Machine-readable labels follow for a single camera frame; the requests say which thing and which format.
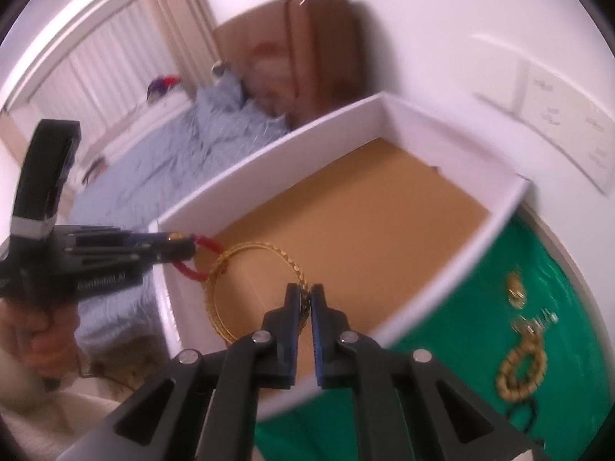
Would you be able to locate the blank white wall plate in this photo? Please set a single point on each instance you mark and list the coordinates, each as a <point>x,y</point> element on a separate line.
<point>499,77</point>

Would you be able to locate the small silver object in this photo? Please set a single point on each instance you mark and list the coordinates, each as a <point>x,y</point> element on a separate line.
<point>220,68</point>

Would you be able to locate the brown headboard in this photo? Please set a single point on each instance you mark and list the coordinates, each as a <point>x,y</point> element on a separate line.
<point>307,57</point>

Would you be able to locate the purple and red cloth item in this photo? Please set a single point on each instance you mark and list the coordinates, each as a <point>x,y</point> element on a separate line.
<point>163,86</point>

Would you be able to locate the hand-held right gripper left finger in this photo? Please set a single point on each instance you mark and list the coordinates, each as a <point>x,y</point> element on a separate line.
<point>288,345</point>

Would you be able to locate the white wall socket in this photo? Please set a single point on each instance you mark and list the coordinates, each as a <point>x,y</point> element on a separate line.
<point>547,101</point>
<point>596,149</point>

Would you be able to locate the white box with brown bottom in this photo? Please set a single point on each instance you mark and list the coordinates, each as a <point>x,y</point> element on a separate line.
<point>365,230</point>

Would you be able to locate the small gold jewelry piece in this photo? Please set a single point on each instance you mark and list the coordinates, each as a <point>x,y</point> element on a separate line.
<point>516,290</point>

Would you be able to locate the gold bangle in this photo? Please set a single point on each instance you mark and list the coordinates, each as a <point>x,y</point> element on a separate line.
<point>226,254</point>

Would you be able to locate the beige curtain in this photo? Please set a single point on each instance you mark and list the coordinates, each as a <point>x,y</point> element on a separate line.
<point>105,43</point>

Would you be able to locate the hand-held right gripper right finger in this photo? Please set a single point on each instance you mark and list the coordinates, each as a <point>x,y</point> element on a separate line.
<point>319,345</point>

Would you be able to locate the green cloth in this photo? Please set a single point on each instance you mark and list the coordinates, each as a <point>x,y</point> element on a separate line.
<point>456,345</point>

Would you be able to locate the person's left hand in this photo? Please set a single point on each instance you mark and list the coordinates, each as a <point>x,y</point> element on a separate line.
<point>43,341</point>

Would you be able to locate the blue bed blanket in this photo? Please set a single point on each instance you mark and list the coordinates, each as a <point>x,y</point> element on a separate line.
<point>192,144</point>

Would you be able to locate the person's left forearm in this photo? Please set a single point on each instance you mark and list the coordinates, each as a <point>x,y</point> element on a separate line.
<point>29,422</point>

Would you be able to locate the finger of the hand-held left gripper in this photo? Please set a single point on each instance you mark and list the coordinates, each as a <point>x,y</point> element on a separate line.
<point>144,258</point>
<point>144,242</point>

